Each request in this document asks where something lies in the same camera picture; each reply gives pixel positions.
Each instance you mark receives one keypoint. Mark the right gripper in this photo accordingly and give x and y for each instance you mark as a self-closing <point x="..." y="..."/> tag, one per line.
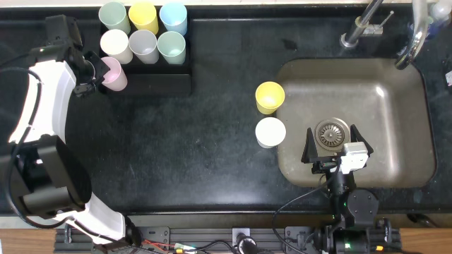
<point x="323" y="166"/>

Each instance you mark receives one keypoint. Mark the yellow cup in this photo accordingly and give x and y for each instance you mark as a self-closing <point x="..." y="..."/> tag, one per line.
<point x="270" y="97"/>
<point x="143" y="16"/>

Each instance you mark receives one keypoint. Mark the pink cup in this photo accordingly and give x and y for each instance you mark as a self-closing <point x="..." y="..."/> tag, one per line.
<point x="116" y="77"/>

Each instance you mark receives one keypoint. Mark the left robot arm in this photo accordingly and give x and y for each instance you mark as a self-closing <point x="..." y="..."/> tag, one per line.
<point x="49" y="106"/>

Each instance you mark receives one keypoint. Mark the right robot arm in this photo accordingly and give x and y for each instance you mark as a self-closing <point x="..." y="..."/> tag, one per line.
<point x="362" y="206"/>

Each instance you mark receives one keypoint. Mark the steel sink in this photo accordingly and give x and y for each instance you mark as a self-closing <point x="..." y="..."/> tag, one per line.
<point x="388" y="116"/>

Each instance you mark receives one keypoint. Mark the white cup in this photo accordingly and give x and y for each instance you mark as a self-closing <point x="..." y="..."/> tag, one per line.
<point x="114" y="44"/>
<point x="270" y="131"/>

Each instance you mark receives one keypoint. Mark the steel tap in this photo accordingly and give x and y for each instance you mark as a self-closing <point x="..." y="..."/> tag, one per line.
<point x="356" y="30"/>

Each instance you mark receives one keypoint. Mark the small white object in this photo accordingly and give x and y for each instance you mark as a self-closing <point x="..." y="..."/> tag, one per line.
<point x="449" y="78"/>

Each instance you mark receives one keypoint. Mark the black tray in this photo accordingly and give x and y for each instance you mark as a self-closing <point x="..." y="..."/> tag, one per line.
<point x="159" y="84"/>
<point x="189" y="60"/>

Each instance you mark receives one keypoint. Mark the blue soap bottle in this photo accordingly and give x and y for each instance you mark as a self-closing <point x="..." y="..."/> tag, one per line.
<point x="441" y="10"/>

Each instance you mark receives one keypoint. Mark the green cup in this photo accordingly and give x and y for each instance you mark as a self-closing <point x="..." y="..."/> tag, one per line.
<point x="113" y="16"/>
<point x="172" y="46"/>

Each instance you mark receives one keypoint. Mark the blue cup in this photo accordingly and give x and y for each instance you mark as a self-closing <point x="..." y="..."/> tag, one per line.
<point x="173" y="17"/>

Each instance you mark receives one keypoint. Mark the grey cup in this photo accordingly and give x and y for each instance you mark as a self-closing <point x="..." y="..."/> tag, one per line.
<point x="143" y="44"/>

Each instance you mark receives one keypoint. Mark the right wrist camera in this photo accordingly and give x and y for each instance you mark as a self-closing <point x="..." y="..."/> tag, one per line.
<point x="355" y="157"/>

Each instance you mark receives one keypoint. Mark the mounting rail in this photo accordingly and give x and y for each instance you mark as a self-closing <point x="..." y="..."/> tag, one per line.
<point x="205" y="236"/>

